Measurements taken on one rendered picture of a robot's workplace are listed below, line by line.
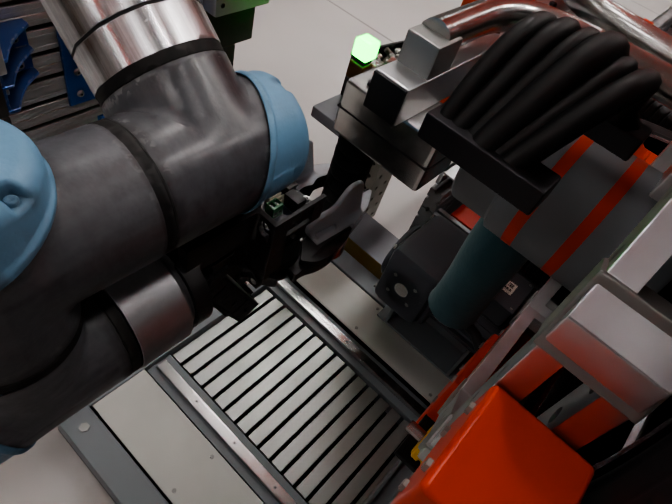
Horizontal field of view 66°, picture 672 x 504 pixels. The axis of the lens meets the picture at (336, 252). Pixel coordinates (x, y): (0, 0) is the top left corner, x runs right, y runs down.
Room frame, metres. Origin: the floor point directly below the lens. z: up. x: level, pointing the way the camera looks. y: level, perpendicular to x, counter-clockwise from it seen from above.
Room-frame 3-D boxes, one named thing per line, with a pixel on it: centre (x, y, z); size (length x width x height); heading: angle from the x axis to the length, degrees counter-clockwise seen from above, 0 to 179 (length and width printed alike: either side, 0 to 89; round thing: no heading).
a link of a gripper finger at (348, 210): (0.33, 0.01, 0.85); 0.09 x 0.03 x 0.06; 146
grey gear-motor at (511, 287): (0.74, -0.32, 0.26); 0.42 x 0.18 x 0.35; 64
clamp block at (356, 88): (0.36, -0.01, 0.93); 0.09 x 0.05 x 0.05; 64
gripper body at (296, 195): (0.24, 0.08, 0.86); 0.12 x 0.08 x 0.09; 154
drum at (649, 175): (0.45, -0.21, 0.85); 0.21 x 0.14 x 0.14; 64
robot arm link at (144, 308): (0.17, 0.11, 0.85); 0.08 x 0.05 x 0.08; 64
